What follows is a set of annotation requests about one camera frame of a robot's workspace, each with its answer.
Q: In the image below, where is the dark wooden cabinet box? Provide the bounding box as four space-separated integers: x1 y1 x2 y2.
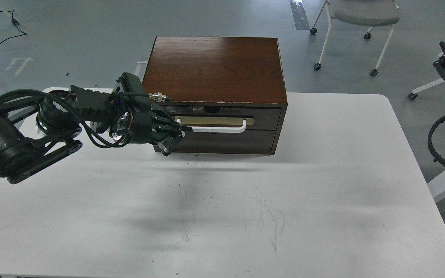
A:
142 36 288 155

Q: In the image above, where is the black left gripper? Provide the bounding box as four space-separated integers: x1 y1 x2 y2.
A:
109 72 193 156

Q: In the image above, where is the wooden drawer with white handle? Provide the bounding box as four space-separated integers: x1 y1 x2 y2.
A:
162 105 281 130

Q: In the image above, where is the black floor cable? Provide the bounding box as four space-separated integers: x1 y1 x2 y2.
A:
0 0 27 71

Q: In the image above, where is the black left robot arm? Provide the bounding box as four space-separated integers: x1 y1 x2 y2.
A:
0 73 193 184

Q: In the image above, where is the grey chair with white legs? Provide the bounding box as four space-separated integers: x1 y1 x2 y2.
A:
310 0 401 77

